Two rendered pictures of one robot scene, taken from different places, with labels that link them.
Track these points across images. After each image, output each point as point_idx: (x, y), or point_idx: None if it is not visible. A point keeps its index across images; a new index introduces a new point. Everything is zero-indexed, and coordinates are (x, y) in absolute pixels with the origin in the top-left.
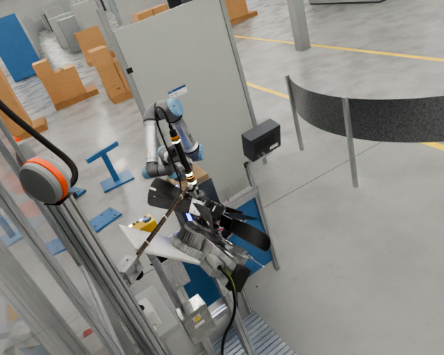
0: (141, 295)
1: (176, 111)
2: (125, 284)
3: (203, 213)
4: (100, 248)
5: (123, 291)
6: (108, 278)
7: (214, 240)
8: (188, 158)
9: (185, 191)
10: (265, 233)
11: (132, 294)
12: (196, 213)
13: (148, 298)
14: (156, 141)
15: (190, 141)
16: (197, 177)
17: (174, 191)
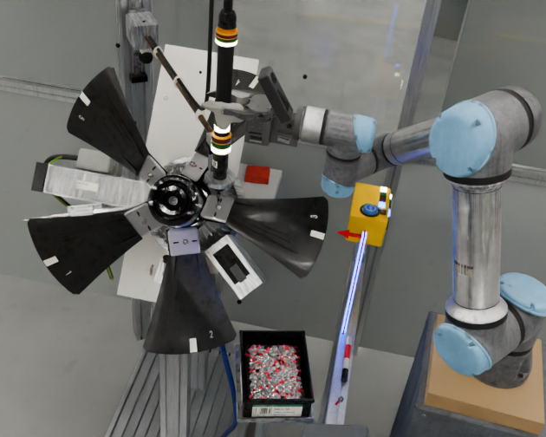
0: (265, 196)
1: (430, 132)
2: (120, 19)
3: (100, 94)
4: None
5: (119, 22)
6: None
7: (142, 198)
8: (227, 107)
9: (204, 125)
10: (30, 218)
11: (122, 42)
12: (187, 167)
13: (248, 197)
14: (427, 140)
15: (453, 278)
16: (434, 366)
17: (234, 123)
